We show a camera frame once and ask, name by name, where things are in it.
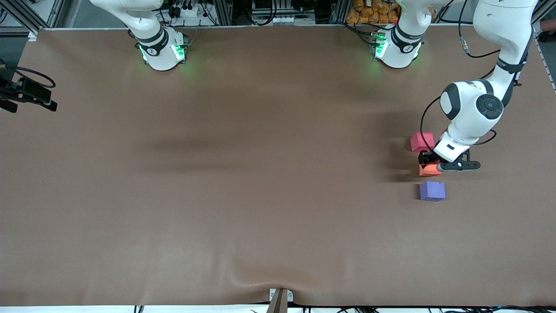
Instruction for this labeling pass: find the aluminium frame profile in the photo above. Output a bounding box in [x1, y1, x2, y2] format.
[531, 0, 556, 32]
[0, 0, 40, 36]
[213, 0, 233, 26]

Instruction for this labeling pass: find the black camera cable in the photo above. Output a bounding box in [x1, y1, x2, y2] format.
[420, 0, 522, 152]
[0, 64, 56, 89]

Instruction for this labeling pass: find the white power strip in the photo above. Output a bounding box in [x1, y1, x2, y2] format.
[171, 0, 200, 18]

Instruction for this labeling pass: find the bag of orange items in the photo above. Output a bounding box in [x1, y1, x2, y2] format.
[346, 0, 398, 25]

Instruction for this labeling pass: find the brown table mat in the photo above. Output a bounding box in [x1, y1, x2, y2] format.
[0, 25, 556, 307]

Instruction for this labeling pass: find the grey mat clamp bracket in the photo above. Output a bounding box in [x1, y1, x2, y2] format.
[269, 288, 294, 313]

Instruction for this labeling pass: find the purple foam block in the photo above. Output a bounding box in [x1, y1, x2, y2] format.
[419, 181, 446, 202]

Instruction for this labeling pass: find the pink foam block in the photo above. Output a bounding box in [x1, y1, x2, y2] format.
[410, 132, 435, 153]

